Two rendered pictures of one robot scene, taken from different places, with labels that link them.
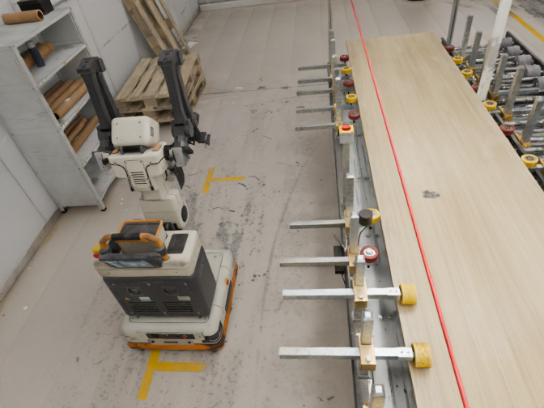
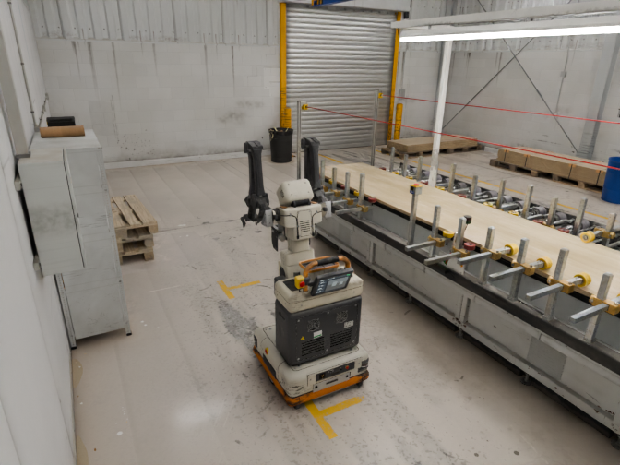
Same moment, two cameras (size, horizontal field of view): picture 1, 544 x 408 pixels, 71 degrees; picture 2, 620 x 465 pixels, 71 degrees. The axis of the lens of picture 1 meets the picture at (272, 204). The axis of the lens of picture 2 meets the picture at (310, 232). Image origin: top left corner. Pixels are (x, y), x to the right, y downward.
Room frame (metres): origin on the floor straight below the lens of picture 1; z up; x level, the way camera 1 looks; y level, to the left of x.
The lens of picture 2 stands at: (-0.43, 2.35, 2.13)
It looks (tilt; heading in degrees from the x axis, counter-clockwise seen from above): 21 degrees down; 321
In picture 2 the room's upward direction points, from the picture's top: 1 degrees clockwise
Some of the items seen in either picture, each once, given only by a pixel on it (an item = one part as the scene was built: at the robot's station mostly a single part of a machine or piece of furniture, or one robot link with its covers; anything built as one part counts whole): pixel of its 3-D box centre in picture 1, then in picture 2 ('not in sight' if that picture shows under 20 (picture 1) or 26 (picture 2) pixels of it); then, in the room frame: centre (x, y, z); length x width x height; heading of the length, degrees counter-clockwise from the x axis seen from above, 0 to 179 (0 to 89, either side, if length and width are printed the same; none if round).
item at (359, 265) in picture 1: (359, 294); (485, 259); (0.92, -0.30, 0.89); 0.04 x 0.04 x 0.48; 80
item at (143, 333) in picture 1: (170, 335); (335, 370); (1.28, 0.73, 0.23); 0.41 x 0.02 x 0.08; 79
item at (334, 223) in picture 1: (331, 223); (428, 244); (1.39, -0.29, 0.84); 0.43 x 0.03 x 0.04; 80
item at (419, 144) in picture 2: not in sight; (433, 142); (6.33, -7.15, 0.23); 2.41 x 0.77 x 0.17; 81
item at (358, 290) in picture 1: (359, 290); (490, 252); (0.89, -0.29, 0.95); 0.14 x 0.06 x 0.05; 170
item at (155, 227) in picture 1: (142, 236); (318, 270); (1.49, 0.71, 0.87); 0.23 x 0.15 x 0.11; 79
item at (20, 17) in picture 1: (23, 17); (63, 131); (3.44, 1.69, 1.59); 0.30 x 0.08 x 0.08; 80
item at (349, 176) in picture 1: (349, 210); (434, 234); (1.41, -0.39, 0.89); 0.04 x 0.04 x 0.48; 80
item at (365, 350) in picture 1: (366, 349); (522, 267); (0.65, -0.25, 0.95); 0.14 x 0.06 x 0.05; 170
